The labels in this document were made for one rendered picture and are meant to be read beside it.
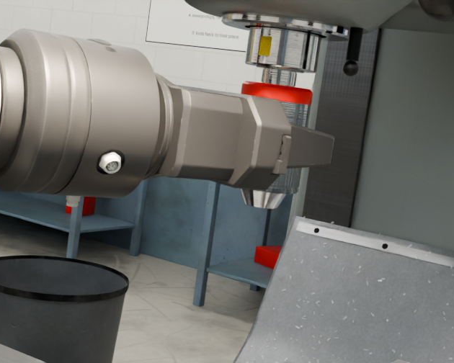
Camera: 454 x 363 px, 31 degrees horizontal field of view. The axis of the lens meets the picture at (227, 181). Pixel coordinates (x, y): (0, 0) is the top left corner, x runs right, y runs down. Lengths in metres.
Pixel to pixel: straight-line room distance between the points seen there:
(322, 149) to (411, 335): 0.37
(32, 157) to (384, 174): 0.55
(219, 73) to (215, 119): 5.14
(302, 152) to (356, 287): 0.39
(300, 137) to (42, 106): 0.18
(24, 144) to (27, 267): 2.38
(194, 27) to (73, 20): 1.14
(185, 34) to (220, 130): 5.33
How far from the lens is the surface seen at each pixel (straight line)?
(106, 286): 2.74
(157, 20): 5.96
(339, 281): 0.90
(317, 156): 0.53
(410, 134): 0.89
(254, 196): 0.53
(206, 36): 5.69
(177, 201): 5.76
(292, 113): 0.52
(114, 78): 0.43
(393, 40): 0.91
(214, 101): 0.46
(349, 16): 0.49
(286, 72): 0.53
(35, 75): 0.42
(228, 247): 5.54
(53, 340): 2.41
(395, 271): 0.88
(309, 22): 0.50
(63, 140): 0.42
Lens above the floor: 1.26
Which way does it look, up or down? 6 degrees down
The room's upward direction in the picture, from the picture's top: 8 degrees clockwise
